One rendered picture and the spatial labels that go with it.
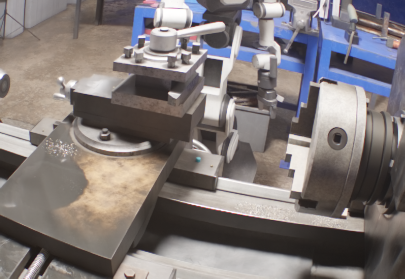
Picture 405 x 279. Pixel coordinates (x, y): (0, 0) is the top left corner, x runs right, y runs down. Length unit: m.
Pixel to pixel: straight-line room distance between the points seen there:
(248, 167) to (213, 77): 0.65
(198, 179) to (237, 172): 1.34
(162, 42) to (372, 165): 0.52
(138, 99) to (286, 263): 0.51
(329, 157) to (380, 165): 0.12
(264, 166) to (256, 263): 1.81
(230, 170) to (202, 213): 1.38
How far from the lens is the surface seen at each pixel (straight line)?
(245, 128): 2.95
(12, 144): 1.33
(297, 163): 0.82
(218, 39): 1.95
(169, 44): 1.03
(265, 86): 2.14
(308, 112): 0.83
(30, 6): 5.76
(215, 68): 2.03
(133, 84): 1.07
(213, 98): 2.03
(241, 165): 2.53
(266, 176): 2.79
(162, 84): 1.04
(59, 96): 1.27
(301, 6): 2.41
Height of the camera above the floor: 1.49
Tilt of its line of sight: 29 degrees down
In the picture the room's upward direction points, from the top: 6 degrees clockwise
